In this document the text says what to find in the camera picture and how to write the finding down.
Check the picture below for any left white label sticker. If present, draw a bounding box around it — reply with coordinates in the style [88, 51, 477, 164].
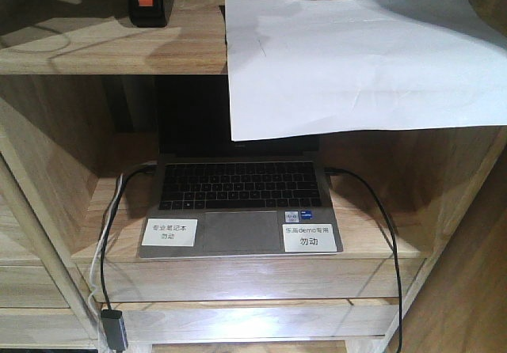
[141, 218, 198, 247]

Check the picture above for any black cable left of laptop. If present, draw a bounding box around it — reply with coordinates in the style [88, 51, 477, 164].
[99, 165, 158, 310]

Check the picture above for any wooden shelf unit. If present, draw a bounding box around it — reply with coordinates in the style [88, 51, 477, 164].
[1, 0, 506, 352]

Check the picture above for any white label sticker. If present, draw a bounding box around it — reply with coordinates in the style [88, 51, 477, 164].
[283, 224, 338, 253]
[141, 218, 198, 247]

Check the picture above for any black cable right of laptop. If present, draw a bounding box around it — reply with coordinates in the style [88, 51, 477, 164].
[325, 167, 404, 353]

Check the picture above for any right white label sticker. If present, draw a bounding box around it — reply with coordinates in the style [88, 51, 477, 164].
[283, 224, 338, 253]

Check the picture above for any white paper sheet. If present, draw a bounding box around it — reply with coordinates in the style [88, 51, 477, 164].
[225, 0, 506, 141]

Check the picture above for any white cable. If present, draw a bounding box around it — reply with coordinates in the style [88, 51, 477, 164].
[87, 173, 124, 353]

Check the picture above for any grey open laptop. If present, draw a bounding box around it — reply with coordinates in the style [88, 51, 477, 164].
[139, 75, 343, 259]

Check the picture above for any black cable of laptop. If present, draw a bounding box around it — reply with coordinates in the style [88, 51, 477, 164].
[325, 167, 404, 353]
[99, 165, 158, 310]

